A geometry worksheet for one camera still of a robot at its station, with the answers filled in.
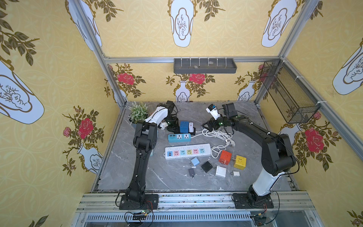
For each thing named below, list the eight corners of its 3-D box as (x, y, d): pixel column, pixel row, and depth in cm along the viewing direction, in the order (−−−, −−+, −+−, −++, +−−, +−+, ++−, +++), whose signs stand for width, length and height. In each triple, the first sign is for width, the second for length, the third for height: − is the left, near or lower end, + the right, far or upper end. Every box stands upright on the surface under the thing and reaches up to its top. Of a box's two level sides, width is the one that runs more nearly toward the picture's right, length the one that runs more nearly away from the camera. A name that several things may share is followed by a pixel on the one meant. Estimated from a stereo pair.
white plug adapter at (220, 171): (215, 175, 84) (216, 173, 82) (216, 167, 87) (216, 165, 85) (225, 177, 83) (226, 175, 81) (225, 169, 86) (226, 167, 84)
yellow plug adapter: (233, 166, 87) (235, 163, 83) (235, 157, 91) (237, 154, 87) (242, 170, 86) (245, 167, 82) (244, 161, 89) (247, 158, 85)
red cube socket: (218, 162, 89) (219, 159, 85) (221, 151, 94) (223, 147, 90) (227, 166, 87) (229, 163, 84) (231, 155, 92) (233, 151, 88)
